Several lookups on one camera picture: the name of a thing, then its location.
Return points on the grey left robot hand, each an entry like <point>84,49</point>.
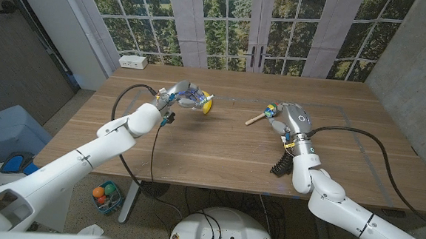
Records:
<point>181,86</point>

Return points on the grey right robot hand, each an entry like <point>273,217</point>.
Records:
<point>296,119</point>

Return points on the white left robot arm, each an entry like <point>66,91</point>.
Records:
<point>85,156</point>

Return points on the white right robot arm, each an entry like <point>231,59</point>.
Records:
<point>340,212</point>

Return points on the yellow toy banana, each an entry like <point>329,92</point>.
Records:
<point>208,108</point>

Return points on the colourful wooden maraca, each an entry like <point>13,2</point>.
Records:
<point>257,118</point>

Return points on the black hair clip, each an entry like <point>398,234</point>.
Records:
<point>280,168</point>

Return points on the white power outlet box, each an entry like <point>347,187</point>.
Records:
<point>133,61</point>

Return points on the printed window backdrop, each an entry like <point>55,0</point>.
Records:
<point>219,23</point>

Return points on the black round fan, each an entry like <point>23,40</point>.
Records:
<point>155,189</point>

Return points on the white robot torso base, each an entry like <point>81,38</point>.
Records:
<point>225,227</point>

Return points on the basket of colourful balls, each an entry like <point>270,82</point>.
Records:
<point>104,196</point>

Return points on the white paper piece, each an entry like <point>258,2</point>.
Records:
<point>93,231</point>

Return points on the blue grey storage bin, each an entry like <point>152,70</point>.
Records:
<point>8,133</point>

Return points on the blue black pad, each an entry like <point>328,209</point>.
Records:
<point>12,163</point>

